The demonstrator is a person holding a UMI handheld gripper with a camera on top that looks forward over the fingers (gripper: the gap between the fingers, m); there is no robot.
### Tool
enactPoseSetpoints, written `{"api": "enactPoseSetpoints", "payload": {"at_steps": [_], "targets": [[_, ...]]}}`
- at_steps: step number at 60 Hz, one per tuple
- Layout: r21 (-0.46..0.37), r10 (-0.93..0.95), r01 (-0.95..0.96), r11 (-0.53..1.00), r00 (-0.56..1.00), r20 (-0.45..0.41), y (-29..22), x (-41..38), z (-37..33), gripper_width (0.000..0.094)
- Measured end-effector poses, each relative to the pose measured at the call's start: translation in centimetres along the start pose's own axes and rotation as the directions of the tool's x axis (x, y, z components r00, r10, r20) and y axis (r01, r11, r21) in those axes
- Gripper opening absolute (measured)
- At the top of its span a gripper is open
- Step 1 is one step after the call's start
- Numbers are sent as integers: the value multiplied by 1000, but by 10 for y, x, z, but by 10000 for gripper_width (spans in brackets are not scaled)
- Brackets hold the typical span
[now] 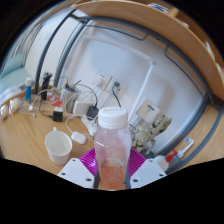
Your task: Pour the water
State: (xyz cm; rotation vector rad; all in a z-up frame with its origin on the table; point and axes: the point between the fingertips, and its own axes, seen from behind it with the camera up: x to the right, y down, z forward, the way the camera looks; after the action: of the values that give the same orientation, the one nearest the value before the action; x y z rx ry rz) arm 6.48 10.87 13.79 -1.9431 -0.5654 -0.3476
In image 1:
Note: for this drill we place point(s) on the white earbuds case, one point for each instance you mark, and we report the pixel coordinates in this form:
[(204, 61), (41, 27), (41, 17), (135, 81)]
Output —
[(78, 137)]

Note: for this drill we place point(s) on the blue tube white cap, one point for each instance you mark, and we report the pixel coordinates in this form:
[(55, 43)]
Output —
[(28, 91)]

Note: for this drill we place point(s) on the black charger block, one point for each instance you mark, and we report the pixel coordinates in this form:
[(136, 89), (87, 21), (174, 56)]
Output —
[(57, 116)]

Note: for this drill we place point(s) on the white desk lamp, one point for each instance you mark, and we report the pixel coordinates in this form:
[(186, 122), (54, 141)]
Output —
[(146, 83)]

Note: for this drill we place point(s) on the black electric shaver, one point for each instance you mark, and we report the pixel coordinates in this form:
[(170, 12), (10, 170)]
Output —
[(46, 83)]

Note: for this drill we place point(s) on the clear plastic bottle white cap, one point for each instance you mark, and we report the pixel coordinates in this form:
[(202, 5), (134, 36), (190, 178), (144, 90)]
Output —
[(112, 146)]

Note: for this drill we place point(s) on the teal pillow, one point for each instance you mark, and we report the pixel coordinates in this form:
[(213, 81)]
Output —
[(11, 66)]

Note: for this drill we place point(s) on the white wall socket blue mark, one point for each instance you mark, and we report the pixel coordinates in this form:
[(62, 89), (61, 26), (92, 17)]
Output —
[(148, 110)]

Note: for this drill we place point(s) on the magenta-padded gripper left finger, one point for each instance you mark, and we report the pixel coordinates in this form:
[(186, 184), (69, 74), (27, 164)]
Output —
[(76, 171)]

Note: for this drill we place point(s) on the tree creature figurine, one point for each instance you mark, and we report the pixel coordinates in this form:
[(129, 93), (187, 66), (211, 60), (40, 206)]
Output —
[(150, 133)]

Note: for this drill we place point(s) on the black plug adapter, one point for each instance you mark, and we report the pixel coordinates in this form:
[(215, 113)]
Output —
[(92, 112)]

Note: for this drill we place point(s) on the white cup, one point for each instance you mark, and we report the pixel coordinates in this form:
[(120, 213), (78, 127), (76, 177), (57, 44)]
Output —
[(58, 150)]

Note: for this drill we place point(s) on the grey metal desk frame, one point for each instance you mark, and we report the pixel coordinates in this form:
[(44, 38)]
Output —
[(196, 123)]

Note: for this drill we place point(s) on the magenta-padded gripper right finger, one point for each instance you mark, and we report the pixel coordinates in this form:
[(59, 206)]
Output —
[(147, 171)]

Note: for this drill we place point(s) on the white power adapter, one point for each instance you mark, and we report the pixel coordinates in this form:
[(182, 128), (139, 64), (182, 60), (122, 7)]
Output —
[(81, 107)]

